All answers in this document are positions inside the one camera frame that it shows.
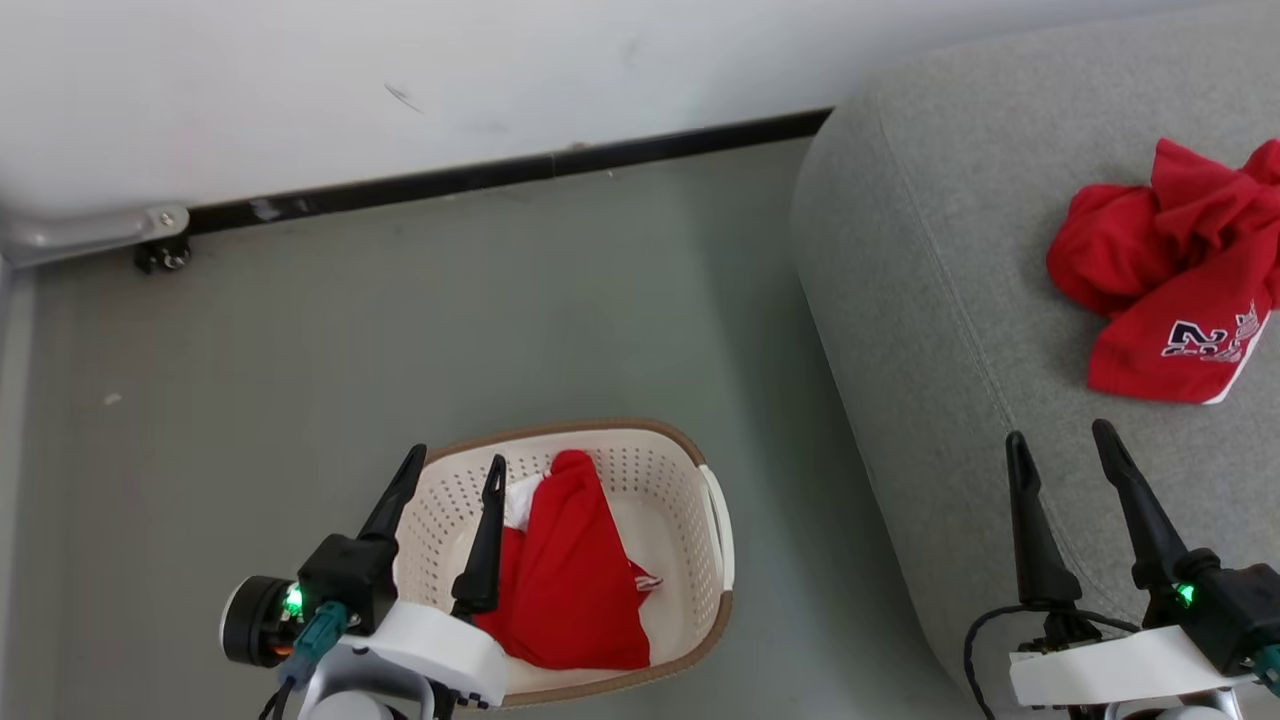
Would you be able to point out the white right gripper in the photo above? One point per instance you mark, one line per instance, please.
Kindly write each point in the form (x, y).
(1110, 675)

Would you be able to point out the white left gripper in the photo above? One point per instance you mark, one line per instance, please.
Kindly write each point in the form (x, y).
(430, 645)

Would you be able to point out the red garment with white stripe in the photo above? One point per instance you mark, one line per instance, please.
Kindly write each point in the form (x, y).
(570, 570)

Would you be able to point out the red jersey with number print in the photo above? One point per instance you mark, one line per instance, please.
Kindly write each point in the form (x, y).
(1170, 280)

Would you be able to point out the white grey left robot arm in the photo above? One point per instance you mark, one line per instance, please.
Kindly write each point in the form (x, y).
(350, 705)

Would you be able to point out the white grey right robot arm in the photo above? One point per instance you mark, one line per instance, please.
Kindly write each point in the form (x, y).
(1180, 712)

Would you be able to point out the grey fabric sofa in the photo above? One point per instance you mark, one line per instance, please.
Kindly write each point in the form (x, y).
(960, 300)

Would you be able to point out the cream perforated laundry basket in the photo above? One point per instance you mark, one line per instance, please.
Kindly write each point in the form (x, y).
(660, 510)

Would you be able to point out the black baseboard strip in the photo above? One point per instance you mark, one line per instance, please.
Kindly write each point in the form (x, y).
(500, 172)

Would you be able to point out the black caster wheel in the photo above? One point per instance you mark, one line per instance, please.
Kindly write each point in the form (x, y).
(165, 257)

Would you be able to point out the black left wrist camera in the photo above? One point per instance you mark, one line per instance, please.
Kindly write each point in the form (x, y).
(340, 580)

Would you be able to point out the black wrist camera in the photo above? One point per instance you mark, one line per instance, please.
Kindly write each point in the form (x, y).
(1230, 610)
(340, 580)

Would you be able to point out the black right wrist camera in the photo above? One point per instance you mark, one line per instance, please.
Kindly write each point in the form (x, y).
(1230, 610)

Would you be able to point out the teal left camera connector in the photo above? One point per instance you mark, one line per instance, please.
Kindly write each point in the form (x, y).
(315, 640)

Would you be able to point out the teal camera connector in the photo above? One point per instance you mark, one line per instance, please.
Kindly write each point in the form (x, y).
(315, 640)
(1270, 665)

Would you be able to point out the teal right camera connector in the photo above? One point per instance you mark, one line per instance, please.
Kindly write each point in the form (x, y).
(1270, 665)

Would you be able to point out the grey metal frame leg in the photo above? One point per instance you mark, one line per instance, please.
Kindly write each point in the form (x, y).
(80, 232)

